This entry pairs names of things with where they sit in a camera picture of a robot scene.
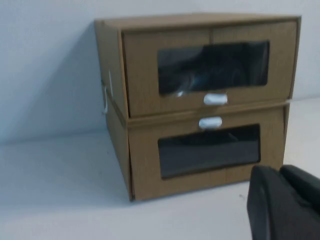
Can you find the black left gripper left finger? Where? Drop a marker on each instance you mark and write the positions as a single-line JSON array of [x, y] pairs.
[[270, 205]]

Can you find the cardboard drawer with curved window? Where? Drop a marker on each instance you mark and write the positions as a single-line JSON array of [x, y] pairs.
[[140, 75]]

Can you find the lower brown cardboard drawer box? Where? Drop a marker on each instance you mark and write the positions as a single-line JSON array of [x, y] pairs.
[[120, 150]]

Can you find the cardboard drawer with rectangular window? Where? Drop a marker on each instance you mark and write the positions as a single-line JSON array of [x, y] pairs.
[[145, 155]]

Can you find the cardboard shoe box sleeve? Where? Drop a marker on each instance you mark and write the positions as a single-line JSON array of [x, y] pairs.
[[110, 50]]

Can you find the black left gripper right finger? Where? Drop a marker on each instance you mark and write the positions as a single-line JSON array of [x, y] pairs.
[[302, 185]]

